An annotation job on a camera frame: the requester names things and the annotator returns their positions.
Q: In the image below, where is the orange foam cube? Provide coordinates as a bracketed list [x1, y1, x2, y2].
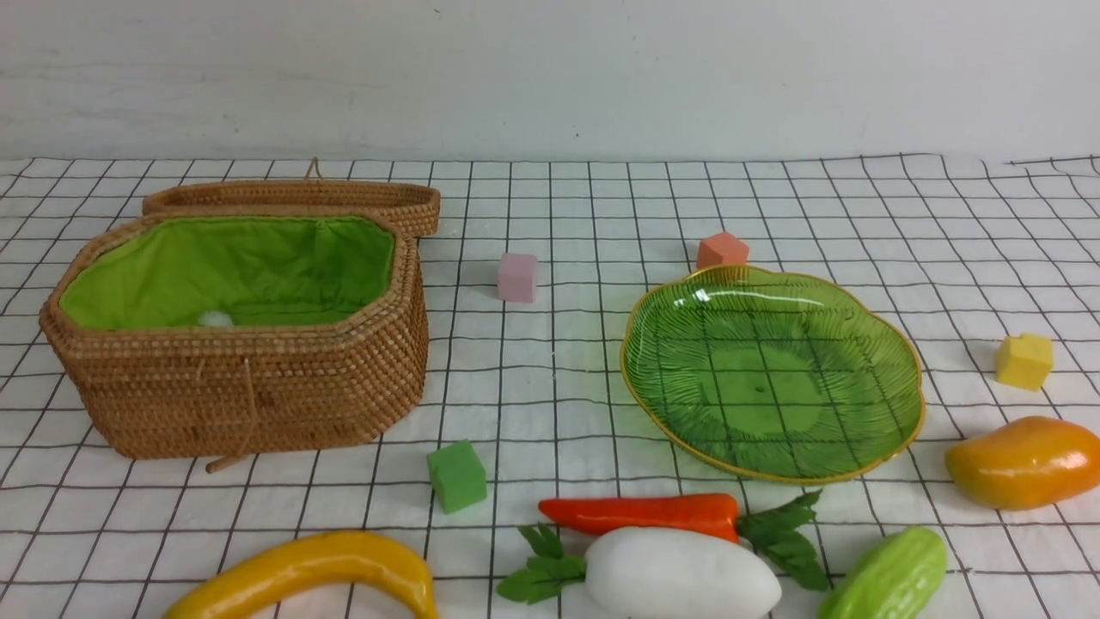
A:
[695, 231, 750, 270]

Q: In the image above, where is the pink foam cube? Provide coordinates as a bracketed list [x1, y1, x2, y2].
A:
[496, 252, 539, 303]

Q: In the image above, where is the woven rattan basket green lining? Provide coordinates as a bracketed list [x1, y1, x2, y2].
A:
[39, 210, 430, 475]

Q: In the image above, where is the yellow foam cube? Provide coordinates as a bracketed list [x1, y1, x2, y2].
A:
[994, 333, 1054, 393]

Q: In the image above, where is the woven rattan basket lid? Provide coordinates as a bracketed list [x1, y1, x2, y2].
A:
[142, 158, 443, 236]

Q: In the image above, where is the black white checkered tablecloth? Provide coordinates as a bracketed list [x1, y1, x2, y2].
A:
[1, 154, 1099, 618]

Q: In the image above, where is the green glass leaf plate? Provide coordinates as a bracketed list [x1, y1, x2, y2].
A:
[620, 266, 926, 485]

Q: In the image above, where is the orange carrot with leaves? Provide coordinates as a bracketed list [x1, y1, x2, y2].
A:
[538, 490, 829, 592]

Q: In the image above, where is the green foam cube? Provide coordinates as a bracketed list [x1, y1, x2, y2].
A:
[425, 440, 488, 513]

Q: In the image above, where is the orange yellow mango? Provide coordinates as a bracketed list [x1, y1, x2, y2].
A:
[945, 416, 1099, 511]

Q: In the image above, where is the yellow banana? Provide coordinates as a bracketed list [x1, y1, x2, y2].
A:
[164, 531, 439, 618]

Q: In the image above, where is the white radish with leaves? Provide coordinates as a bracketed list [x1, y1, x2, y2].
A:
[496, 524, 783, 618]

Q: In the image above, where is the green cucumber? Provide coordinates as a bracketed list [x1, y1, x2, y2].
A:
[816, 526, 950, 618]

